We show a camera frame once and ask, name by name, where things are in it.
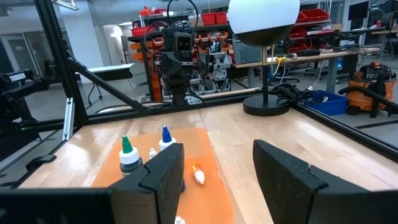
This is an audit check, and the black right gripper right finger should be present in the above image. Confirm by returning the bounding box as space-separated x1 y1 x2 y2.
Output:
253 139 398 224

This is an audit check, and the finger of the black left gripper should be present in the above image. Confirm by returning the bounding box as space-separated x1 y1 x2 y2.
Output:
160 52 175 75
193 58 208 76

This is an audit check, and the black Trossen labelled machine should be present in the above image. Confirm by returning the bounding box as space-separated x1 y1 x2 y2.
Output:
0 68 50 162

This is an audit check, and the white topped table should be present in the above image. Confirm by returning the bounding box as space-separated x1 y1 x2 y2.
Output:
86 63 134 82

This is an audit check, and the small red storage bin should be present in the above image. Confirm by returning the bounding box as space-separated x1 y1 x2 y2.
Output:
201 12 216 26
215 11 228 26

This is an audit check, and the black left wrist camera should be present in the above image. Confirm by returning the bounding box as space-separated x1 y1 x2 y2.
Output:
172 32 194 52

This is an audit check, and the black aluminium table frame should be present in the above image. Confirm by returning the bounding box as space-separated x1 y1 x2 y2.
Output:
0 0 398 189

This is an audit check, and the white globe table lamp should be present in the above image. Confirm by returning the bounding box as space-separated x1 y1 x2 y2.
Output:
228 0 301 117

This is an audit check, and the yellow workbench cable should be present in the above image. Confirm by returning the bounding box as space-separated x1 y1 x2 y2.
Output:
270 45 287 77

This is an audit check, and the translucent orange plastic bin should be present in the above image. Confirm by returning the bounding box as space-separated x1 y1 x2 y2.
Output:
91 126 234 224

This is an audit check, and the long wooden workbench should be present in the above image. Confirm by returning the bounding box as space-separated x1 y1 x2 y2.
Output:
231 46 382 94

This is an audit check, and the blue plastic storage bin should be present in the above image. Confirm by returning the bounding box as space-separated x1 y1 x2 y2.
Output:
303 90 349 116

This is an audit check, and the wide red storage bin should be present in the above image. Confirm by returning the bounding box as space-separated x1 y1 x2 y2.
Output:
300 8 330 23
131 26 155 37

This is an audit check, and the large green cap dye bottle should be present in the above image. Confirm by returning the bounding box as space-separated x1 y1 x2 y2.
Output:
119 135 144 177

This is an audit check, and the shelf rack with parts bins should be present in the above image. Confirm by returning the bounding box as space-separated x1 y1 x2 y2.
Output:
127 7 237 102

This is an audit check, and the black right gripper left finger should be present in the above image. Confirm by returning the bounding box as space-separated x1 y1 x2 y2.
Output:
108 142 186 224

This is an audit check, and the large blue cap dye bottle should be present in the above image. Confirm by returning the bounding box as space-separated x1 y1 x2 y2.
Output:
159 126 187 193

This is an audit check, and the small orange dye bottle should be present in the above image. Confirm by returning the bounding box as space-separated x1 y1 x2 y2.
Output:
191 163 206 185

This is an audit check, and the orange and black shop vacuum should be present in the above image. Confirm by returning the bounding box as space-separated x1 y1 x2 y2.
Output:
338 61 398 119

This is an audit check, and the silver aluminium bracket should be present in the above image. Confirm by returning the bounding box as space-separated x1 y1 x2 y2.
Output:
62 97 75 141

